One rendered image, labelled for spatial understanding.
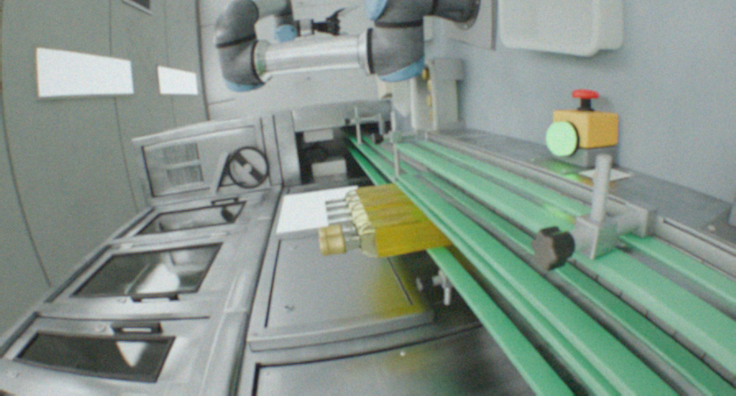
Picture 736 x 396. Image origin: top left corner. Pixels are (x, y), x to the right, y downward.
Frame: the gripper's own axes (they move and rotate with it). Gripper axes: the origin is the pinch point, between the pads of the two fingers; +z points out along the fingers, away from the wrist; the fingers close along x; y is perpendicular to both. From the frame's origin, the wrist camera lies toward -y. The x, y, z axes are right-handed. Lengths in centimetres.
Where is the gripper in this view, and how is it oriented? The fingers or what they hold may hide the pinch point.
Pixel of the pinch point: (361, 23)
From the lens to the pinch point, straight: 137.3
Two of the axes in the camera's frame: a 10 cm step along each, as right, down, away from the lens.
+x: 0.4, 8.5, 5.3
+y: -1.9, -5.1, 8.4
